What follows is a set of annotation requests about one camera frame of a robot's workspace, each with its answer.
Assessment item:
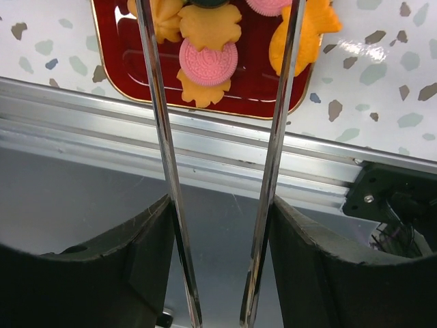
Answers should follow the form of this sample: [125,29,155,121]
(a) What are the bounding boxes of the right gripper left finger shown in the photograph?
[1,196,174,327]

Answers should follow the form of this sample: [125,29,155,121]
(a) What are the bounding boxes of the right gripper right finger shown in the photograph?
[269,197,436,327]

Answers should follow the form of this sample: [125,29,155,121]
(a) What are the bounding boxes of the metal tongs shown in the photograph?
[136,1,306,327]

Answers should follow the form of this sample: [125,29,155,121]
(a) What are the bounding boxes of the black sandwich cookie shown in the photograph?
[188,0,229,9]

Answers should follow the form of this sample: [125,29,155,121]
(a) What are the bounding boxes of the red rectangular tray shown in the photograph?
[89,0,317,120]

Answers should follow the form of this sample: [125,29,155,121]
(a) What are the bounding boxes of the orange flower cookie bottom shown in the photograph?
[177,69,231,108]

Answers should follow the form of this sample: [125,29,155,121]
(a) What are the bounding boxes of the orange flower cookie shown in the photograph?
[178,4,242,51]
[177,69,231,108]

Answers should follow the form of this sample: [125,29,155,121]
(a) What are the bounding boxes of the pink sandwich cookie lower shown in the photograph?
[179,38,238,86]

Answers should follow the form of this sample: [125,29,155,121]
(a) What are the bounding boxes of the orange fish shaped cookie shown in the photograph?
[268,0,342,76]

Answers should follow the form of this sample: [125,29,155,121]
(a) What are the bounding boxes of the yellow swirl cookie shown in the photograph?
[126,0,185,44]

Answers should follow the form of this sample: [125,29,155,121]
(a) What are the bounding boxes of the orange flower cookie middle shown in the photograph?
[178,4,242,51]

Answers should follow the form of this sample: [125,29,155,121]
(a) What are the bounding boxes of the pink round cookie right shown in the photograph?
[246,0,292,17]

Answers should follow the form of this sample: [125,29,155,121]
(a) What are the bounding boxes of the right black base bracket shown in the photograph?
[342,161,437,259]

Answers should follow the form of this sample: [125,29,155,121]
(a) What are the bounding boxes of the aluminium frame rail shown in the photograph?
[1,78,436,212]

